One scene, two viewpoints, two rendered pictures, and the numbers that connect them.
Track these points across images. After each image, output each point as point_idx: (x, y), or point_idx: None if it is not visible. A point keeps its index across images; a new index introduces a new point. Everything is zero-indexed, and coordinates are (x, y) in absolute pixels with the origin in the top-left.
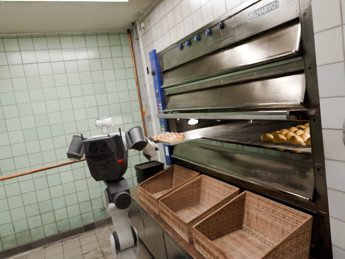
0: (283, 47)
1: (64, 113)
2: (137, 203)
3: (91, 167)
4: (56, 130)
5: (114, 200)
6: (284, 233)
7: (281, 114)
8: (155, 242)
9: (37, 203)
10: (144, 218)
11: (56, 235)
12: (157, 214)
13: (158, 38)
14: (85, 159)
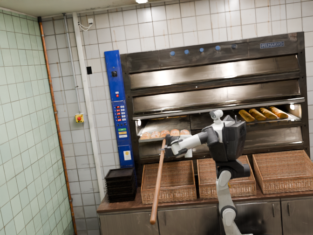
0: (288, 66)
1: (8, 126)
2: (152, 206)
3: (237, 148)
4: (5, 152)
5: (249, 170)
6: (289, 166)
7: (300, 99)
8: (192, 227)
9: None
10: (167, 215)
11: None
12: (192, 200)
13: (127, 39)
14: (226, 143)
